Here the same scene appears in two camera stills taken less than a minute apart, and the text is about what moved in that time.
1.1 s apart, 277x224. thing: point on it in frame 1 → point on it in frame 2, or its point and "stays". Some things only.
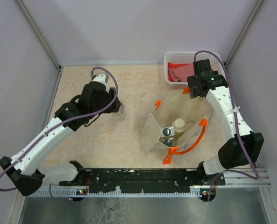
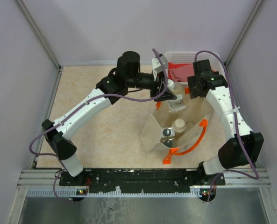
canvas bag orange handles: [178, 125] stays
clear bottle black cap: [168, 142] stays
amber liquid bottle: [119, 116] → [180, 90]
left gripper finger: [116, 105] → [167, 95]
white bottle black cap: [166, 132] stays
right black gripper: [194, 93] stays
